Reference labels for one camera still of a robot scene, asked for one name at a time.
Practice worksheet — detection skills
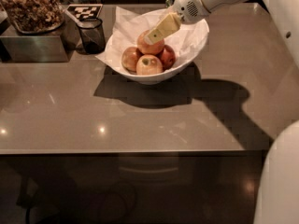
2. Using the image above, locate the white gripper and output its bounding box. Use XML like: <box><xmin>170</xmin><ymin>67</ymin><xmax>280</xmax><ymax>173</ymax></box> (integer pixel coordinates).
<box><xmin>144</xmin><ymin>0</ymin><xmax>210</xmax><ymax>45</ymax></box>

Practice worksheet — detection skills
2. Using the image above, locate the front yellow-red apple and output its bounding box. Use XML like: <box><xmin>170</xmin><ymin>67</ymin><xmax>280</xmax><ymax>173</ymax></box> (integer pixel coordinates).
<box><xmin>136</xmin><ymin>55</ymin><xmax>163</xmax><ymax>76</ymax></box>

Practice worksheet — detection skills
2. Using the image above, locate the white slanted bowl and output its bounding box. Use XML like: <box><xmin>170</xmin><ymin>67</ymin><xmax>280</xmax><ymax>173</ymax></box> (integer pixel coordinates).
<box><xmin>98</xmin><ymin>7</ymin><xmax>209</xmax><ymax>85</ymax></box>

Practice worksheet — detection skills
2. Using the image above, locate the glass jar of snacks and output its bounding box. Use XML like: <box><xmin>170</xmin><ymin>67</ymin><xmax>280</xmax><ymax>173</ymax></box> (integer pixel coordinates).
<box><xmin>0</xmin><ymin>0</ymin><xmax>64</xmax><ymax>35</ymax></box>

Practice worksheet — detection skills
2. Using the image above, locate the steel counter box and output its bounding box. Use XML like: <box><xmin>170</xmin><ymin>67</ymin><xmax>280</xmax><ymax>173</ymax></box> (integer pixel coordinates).
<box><xmin>0</xmin><ymin>21</ymin><xmax>79</xmax><ymax>63</ymax></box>

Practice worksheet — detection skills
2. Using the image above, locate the black mesh cup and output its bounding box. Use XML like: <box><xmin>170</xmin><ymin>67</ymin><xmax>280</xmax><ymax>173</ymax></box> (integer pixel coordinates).
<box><xmin>78</xmin><ymin>18</ymin><xmax>106</xmax><ymax>54</ymax></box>

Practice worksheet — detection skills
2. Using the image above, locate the black white marker tag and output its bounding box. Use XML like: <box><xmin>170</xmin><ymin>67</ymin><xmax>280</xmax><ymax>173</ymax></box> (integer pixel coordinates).
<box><xmin>67</xmin><ymin>4</ymin><xmax>103</xmax><ymax>21</ymax></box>

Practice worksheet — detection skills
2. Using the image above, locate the red apple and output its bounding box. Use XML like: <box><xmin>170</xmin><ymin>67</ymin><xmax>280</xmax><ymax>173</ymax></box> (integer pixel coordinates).
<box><xmin>121</xmin><ymin>47</ymin><xmax>142</xmax><ymax>72</ymax></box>
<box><xmin>157</xmin><ymin>45</ymin><xmax>176</xmax><ymax>70</ymax></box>
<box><xmin>137</xmin><ymin>31</ymin><xmax>164</xmax><ymax>55</ymax></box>

